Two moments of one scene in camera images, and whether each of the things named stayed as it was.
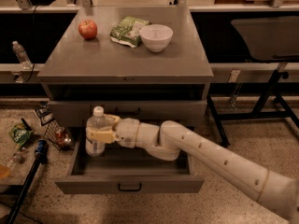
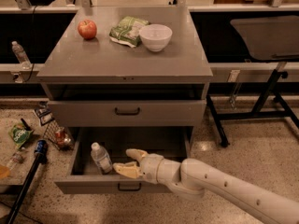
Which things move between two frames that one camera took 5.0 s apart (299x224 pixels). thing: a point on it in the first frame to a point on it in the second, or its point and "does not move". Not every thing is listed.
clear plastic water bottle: x=97 y=120 to x=102 y=158
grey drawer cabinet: x=135 y=63 does not move
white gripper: x=127 y=132 to x=151 y=166
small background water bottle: x=22 y=55 does not move
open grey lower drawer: x=125 y=169 does not move
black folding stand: x=257 y=114 does not move
